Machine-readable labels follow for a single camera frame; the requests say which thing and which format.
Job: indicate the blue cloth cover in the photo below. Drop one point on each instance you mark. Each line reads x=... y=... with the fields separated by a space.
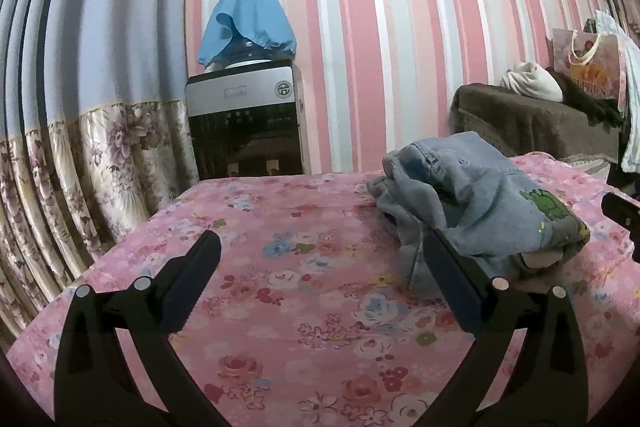
x=245 y=17

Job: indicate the grey curtain with floral hem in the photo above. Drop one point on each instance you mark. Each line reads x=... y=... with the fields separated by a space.
x=100 y=57

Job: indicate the white cloth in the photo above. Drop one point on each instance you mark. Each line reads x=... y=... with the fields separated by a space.
x=530 y=82

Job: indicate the floral gift bag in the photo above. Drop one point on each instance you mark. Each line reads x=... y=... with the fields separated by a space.
x=590 y=62

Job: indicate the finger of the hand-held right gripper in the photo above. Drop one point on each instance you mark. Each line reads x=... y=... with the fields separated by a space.
x=622 y=212

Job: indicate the brown blanket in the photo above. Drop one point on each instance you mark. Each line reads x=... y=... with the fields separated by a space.
x=525 y=122

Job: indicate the dark brown cloth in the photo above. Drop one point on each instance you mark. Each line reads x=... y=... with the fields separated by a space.
x=590 y=107

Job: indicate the patterned beige furniture cover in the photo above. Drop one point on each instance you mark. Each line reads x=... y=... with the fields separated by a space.
x=590 y=167

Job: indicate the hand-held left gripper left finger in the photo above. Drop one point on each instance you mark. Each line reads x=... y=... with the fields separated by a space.
x=187 y=292

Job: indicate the blue denim jacket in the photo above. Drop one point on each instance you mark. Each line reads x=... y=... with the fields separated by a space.
x=475 y=197

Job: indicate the silver black water dispenser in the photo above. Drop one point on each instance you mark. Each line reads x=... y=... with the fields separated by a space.
x=235 y=107

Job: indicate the pink floral bedsheet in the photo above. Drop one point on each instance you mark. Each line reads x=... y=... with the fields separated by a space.
x=300 y=307

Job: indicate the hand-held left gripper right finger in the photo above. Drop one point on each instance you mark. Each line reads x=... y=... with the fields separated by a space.
x=452 y=287

